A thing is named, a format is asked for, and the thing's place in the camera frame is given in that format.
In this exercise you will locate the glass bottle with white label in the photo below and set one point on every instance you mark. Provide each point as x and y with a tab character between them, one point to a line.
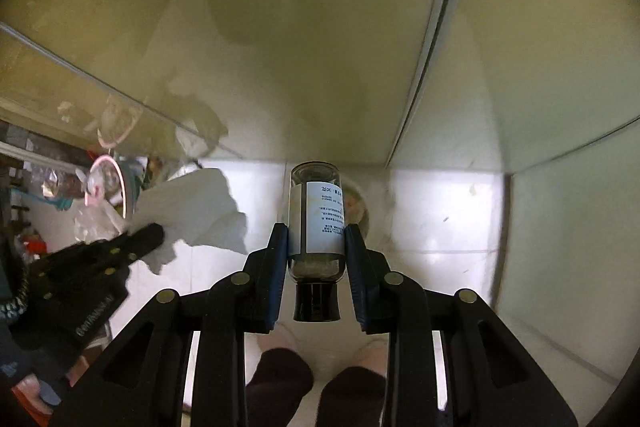
315	217

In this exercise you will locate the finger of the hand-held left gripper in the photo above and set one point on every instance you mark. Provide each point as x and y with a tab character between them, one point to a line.
135	241

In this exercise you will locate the person's right foot dark sock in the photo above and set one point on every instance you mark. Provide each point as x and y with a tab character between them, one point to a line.
352	394

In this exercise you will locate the pink rimmed bin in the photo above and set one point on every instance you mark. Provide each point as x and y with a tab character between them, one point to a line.
121	181

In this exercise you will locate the person's foot dark sock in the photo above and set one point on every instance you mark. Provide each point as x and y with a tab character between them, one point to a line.
352	394
280	384

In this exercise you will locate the person's left hand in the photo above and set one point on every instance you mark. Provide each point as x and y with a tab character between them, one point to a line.
30	386

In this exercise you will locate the white paper napkin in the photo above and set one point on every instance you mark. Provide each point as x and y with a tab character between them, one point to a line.
195	212

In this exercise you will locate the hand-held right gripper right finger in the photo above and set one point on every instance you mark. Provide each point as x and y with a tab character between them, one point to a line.
352	277

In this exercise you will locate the person's left foot dark sock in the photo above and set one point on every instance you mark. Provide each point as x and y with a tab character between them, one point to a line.
280	384

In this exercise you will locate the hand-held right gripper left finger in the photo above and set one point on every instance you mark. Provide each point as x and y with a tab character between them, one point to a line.
279	274

